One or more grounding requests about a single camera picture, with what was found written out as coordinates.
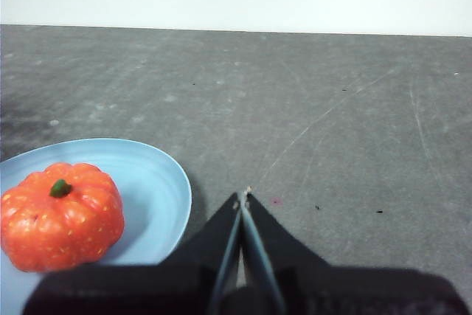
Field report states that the orange pumpkin with green stem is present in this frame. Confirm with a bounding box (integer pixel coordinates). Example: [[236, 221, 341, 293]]
[[0, 162, 125, 273]]

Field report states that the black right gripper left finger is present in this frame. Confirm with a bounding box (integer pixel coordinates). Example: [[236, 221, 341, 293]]
[[21, 192, 243, 315]]

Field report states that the blue round plate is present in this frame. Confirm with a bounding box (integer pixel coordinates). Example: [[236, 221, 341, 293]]
[[0, 137, 193, 268]]

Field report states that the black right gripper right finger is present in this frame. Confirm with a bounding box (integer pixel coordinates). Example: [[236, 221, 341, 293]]
[[244, 194, 468, 315]]

